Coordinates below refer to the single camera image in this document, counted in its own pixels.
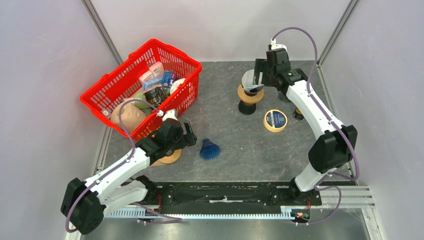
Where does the white paper coffee filter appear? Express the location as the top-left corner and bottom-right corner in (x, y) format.
(241, 69), (254, 87)

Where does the wooden dripper ring holder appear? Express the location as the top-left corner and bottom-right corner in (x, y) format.
(237, 84), (265, 105)

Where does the blue glass dripper cone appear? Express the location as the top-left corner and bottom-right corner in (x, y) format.
(241, 85), (264, 96)

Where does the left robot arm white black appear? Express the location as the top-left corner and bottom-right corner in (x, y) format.
(60, 118), (197, 235)

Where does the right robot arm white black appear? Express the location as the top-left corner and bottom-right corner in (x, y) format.
(252, 45), (358, 205)

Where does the brown paper coffee filter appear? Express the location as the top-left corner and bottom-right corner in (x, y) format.
(151, 159), (166, 166)

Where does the grey glass carafe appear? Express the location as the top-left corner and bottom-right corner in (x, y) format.
(278, 92), (291, 103)

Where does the black carafe red band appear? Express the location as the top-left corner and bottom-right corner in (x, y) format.
(238, 100), (256, 115)

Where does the green pear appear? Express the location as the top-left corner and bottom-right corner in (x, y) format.
(131, 91), (150, 110)

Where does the dark snack bag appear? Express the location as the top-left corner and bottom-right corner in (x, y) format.
(144, 86), (170, 108)

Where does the beige toilet paper roll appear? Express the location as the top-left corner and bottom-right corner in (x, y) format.
(110, 102), (147, 133)

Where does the masking tape roll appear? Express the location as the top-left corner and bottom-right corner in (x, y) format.
(263, 109), (288, 133)

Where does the black drink can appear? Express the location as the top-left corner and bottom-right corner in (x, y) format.
(293, 108), (305, 121)

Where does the white round object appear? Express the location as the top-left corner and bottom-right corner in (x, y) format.
(169, 78), (186, 95)

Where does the blue white box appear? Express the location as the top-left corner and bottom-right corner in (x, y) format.
(142, 70), (177, 91)

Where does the pink white pack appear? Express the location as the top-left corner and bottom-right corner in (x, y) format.
(138, 61), (165, 83)

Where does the red plastic shopping basket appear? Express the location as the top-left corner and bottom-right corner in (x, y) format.
(80, 38), (203, 138)

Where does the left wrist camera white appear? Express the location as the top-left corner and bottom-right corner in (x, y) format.
(162, 109), (178, 122)

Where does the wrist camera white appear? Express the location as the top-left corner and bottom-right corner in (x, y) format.
(268, 39), (287, 51)
(162, 109), (178, 122)

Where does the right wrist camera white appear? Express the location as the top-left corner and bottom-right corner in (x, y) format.
(268, 39), (287, 51)

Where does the black mounting base rail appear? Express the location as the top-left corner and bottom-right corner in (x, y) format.
(138, 181), (323, 218)

